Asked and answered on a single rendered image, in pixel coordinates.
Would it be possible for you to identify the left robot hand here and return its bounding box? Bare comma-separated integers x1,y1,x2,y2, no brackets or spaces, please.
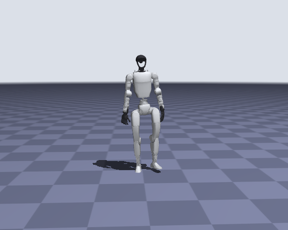
160,106,165,122

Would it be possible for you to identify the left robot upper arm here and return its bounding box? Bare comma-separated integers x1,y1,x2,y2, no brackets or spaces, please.
151,72,161,95

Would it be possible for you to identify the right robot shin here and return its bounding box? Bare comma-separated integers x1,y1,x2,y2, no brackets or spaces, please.
133,141,141,166

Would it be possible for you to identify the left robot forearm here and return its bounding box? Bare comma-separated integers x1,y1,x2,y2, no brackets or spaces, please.
156,93,164,108

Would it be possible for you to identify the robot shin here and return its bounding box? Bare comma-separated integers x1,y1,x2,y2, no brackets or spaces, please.
150,138,159,164
133,141,141,166

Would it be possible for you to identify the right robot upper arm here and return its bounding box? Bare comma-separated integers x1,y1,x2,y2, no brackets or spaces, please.
125,73,133,97

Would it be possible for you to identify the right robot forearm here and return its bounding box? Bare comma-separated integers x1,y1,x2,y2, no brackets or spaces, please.
123,91,130,112

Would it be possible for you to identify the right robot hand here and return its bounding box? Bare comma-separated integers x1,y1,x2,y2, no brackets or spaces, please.
121,109,130,125

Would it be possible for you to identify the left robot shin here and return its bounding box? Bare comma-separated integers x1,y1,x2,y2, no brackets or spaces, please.
150,138,159,164

